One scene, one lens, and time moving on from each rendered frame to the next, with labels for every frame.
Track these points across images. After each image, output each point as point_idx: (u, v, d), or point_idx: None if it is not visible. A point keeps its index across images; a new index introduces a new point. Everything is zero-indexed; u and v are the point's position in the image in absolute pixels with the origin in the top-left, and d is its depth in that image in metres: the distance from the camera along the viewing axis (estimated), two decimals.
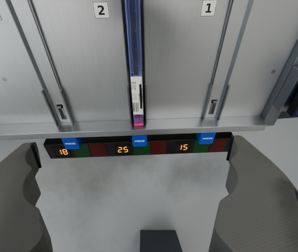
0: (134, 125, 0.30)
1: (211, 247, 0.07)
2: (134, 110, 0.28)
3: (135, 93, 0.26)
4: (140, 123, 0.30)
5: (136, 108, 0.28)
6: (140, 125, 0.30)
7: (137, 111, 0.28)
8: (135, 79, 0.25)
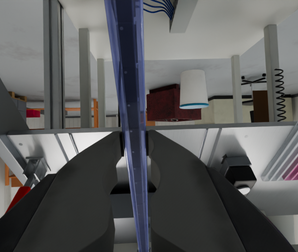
0: None
1: (153, 247, 0.07)
2: None
3: None
4: None
5: None
6: None
7: None
8: None
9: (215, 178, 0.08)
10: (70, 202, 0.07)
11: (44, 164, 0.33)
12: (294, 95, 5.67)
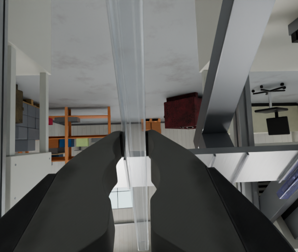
0: None
1: (153, 247, 0.07)
2: None
3: None
4: None
5: None
6: None
7: None
8: None
9: (215, 178, 0.08)
10: (70, 202, 0.07)
11: None
12: None
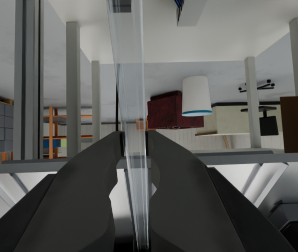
0: None
1: (153, 247, 0.07)
2: None
3: None
4: None
5: None
6: None
7: None
8: None
9: (215, 178, 0.08)
10: (70, 202, 0.07)
11: None
12: None
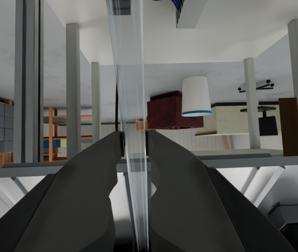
0: None
1: (153, 247, 0.07)
2: None
3: None
4: None
5: None
6: None
7: None
8: None
9: (215, 178, 0.08)
10: (70, 202, 0.07)
11: None
12: None
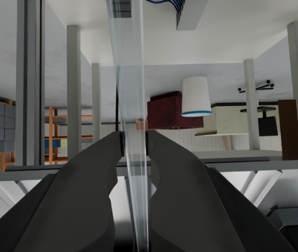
0: None
1: (153, 247, 0.07)
2: None
3: None
4: None
5: None
6: None
7: None
8: None
9: (215, 178, 0.08)
10: (70, 202, 0.07)
11: None
12: None
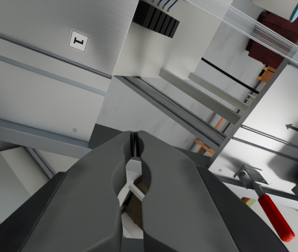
0: None
1: (146, 249, 0.07)
2: None
3: None
4: None
5: None
6: None
7: None
8: None
9: (206, 177, 0.08)
10: (79, 201, 0.07)
11: (251, 169, 0.32)
12: None
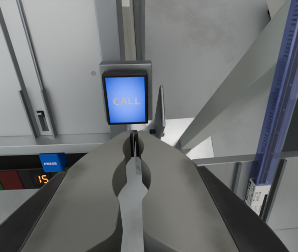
0: None
1: (146, 249, 0.07)
2: None
3: (256, 206, 0.19)
4: None
5: None
6: None
7: None
8: (261, 189, 0.18)
9: (206, 177, 0.08)
10: (79, 201, 0.07)
11: None
12: None
